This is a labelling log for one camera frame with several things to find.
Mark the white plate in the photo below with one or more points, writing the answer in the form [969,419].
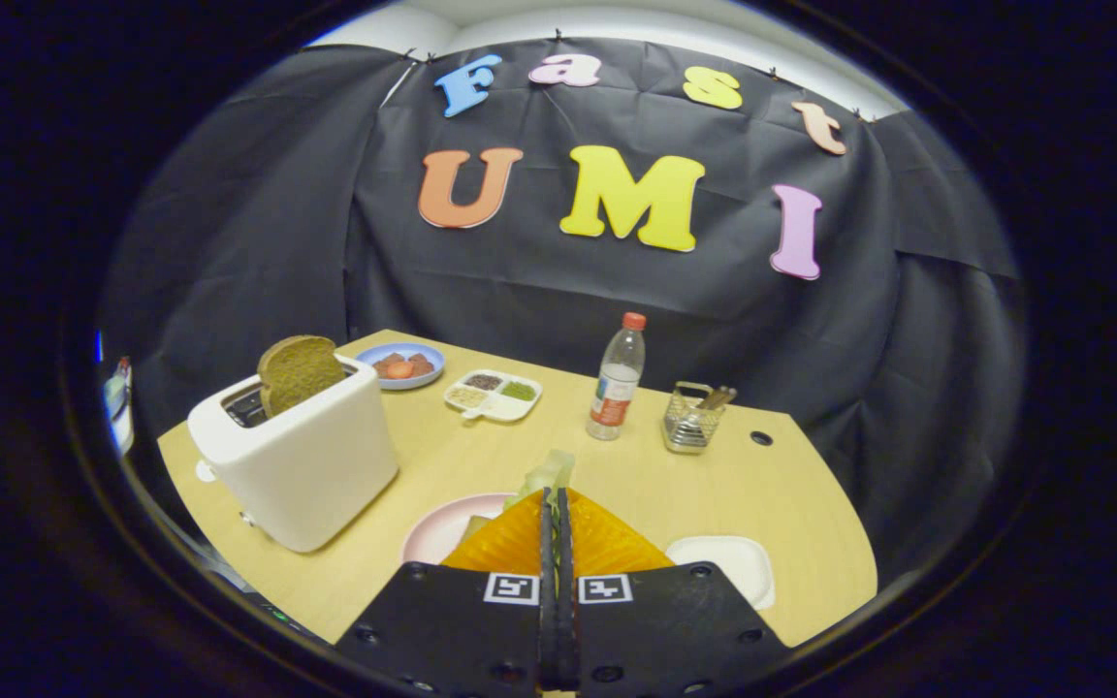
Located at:
[733,567]

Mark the small brown utensil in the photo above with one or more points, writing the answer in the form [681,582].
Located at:
[718,396]

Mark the clear plastic bottle red cap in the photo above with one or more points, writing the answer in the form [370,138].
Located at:
[615,388]

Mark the pink plate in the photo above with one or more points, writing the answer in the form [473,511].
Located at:
[442,528]

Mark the green lettuce leaf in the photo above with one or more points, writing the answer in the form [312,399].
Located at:
[551,470]

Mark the metal mesh holder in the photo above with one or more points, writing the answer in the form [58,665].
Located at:
[689,431]

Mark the brown meat piece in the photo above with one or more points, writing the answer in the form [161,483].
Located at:
[422,364]
[386,361]

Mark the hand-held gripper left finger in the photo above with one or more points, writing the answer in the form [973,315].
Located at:
[452,630]

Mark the white toaster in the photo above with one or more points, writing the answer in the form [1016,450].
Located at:
[306,465]

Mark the brown bread slice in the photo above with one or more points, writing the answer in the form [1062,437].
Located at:
[299,373]

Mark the black table grommet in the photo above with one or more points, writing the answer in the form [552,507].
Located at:
[761,438]

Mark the white blue-edged object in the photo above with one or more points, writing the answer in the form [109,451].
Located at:
[117,402]

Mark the white seasoning tray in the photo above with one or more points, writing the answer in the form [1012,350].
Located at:
[495,407]

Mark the blue plate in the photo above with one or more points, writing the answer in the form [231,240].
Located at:
[418,381]

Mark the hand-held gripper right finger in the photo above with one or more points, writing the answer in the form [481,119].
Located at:
[665,630]

